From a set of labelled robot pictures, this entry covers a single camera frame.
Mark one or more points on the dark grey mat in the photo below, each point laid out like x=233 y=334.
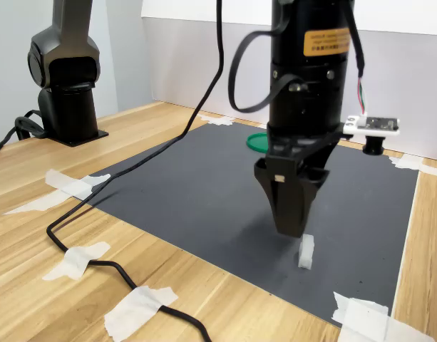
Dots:
x=204 y=199

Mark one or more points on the white tape piece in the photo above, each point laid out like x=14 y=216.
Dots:
x=218 y=120
x=72 y=187
x=77 y=260
x=368 y=320
x=410 y=163
x=136 y=310

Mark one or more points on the white partition board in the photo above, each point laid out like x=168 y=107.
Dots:
x=400 y=89

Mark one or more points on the round green lid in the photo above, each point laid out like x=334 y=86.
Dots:
x=257 y=143

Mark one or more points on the white gripper camera box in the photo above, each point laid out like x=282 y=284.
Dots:
x=375 y=124

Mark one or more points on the small white plastic terminal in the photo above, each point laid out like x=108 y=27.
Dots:
x=306 y=253

